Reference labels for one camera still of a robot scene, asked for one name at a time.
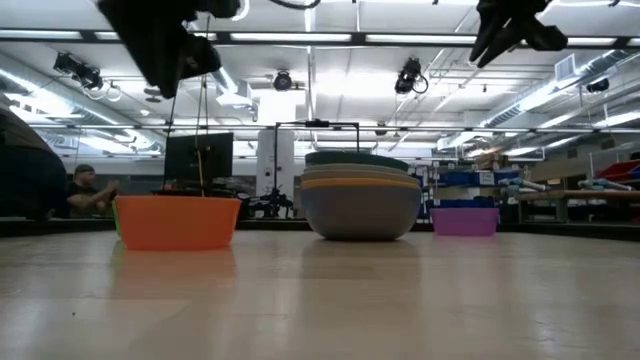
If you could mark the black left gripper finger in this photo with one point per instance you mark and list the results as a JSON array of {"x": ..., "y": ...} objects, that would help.
[
  {"x": 202, "y": 57},
  {"x": 150, "y": 45}
]

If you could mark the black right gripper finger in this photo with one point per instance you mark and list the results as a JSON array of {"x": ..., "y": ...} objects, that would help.
[
  {"x": 502, "y": 37},
  {"x": 482, "y": 35}
]

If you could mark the teal bowl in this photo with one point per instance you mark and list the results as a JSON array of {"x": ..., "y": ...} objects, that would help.
[{"x": 355, "y": 157}]

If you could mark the green translucent bowl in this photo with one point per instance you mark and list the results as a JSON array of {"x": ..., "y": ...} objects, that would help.
[{"x": 116, "y": 220}]

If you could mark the large off-white bowl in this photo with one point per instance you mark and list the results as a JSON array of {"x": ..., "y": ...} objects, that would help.
[{"x": 360, "y": 175}]

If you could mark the light orange bowl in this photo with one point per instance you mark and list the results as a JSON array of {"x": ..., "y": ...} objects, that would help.
[{"x": 360, "y": 183}]

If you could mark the black distant robot arm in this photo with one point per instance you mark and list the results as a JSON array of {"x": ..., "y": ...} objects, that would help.
[{"x": 270, "y": 205}]

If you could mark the pale blue robot arm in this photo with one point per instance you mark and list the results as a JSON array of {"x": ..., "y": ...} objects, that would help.
[
  {"x": 522, "y": 185},
  {"x": 605, "y": 185}
]

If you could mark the blue storage bins shelf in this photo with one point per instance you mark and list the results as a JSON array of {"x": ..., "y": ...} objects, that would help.
[{"x": 465, "y": 178}]

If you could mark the ceiling air vent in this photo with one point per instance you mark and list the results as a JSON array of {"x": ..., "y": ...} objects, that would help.
[{"x": 565, "y": 67}]

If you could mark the black computer monitor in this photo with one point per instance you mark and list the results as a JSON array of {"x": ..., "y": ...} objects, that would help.
[{"x": 200, "y": 157}]

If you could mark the black metal gantry stand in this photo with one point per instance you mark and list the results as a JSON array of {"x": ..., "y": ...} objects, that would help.
[{"x": 275, "y": 165}]

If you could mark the white square column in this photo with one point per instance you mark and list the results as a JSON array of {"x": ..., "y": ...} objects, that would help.
[{"x": 287, "y": 165}]

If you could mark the person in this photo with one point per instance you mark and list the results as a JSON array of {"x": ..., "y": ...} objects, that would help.
[{"x": 80, "y": 195}]

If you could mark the bright orange bowl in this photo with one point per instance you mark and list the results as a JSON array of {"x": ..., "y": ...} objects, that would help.
[{"x": 177, "y": 222}]

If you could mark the wooden top workbench cart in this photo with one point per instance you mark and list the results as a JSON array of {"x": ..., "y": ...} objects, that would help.
[{"x": 575, "y": 195}]

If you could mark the large black rounded object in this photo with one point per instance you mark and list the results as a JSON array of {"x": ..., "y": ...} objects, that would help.
[{"x": 30, "y": 175}]

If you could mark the purple translucent bowl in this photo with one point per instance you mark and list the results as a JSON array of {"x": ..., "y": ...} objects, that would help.
[{"x": 465, "y": 221}]

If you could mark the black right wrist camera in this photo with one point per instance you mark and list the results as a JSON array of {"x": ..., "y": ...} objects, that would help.
[{"x": 545, "y": 36}]

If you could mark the black overhead camera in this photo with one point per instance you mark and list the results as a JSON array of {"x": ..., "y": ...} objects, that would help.
[
  {"x": 407, "y": 75},
  {"x": 80, "y": 72},
  {"x": 282, "y": 81}
]

